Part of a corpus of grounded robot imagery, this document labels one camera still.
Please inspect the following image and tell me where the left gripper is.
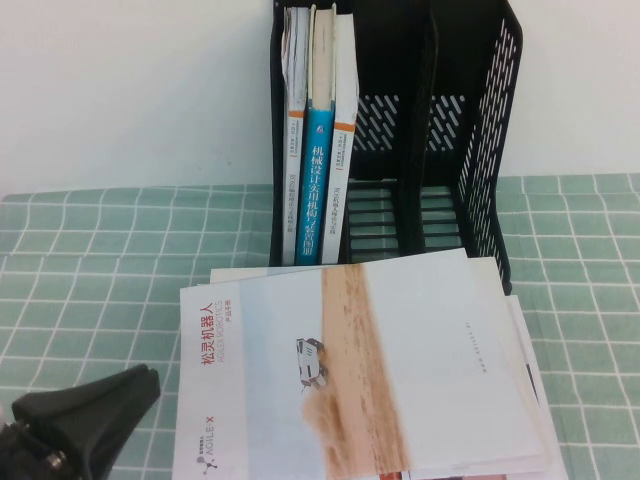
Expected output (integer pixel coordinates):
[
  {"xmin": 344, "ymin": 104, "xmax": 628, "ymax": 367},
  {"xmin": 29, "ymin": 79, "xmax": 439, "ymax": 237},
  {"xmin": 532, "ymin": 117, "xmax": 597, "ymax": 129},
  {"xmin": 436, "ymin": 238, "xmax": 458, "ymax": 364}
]
[{"xmin": 0, "ymin": 363, "xmax": 162, "ymax": 480}]

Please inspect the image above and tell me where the AgileX robot brochure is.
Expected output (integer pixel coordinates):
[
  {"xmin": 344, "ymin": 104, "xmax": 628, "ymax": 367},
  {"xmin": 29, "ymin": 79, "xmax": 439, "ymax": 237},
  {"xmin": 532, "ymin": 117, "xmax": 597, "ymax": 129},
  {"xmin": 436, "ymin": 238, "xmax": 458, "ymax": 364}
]
[
  {"xmin": 209, "ymin": 256, "xmax": 559, "ymax": 474},
  {"xmin": 172, "ymin": 248, "xmax": 547, "ymax": 480}
]

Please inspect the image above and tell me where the black mesh book holder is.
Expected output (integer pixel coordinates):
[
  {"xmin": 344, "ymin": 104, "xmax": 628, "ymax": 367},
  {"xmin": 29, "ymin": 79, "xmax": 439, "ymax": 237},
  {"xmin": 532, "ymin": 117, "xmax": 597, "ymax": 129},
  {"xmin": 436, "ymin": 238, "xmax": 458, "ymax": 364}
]
[{"xmin": 268, "ymin": 0, "xmax": 525, "ymax": 296}]

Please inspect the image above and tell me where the blue spine book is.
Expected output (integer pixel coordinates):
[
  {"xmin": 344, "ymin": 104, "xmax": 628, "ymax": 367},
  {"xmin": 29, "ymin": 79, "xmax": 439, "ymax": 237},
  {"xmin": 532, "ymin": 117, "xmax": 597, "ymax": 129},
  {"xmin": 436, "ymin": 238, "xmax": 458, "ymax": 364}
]
[{"xmin": 294, "ymin": 4, "xmax": 337, "ymax": 265}]

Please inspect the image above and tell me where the thin white book orange band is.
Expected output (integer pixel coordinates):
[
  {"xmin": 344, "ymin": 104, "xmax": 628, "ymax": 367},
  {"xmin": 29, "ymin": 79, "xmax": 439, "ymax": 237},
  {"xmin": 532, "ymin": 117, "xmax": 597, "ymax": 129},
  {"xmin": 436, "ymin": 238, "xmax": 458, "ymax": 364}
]
[{"xmin": 281, "ymin": 5, "xmax": 311, "ymax": 265}]

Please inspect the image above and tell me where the green checked tablecloth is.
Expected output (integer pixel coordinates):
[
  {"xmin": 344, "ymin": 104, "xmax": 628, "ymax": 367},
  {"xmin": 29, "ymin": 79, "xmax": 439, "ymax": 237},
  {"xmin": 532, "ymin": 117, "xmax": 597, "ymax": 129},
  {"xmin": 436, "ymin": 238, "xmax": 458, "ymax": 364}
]
[{"xmin": 0, "ymin": 173, "xmax": 640, "ymax": 480}]

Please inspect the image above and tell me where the brochure with orange print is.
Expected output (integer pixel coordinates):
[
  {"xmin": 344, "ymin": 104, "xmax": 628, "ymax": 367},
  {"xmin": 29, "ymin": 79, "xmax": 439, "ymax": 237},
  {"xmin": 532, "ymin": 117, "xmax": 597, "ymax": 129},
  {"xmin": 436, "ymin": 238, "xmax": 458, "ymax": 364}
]
[{"xmin": 379, "ymin": 468, "xmax": 551, "ymax": 480}]

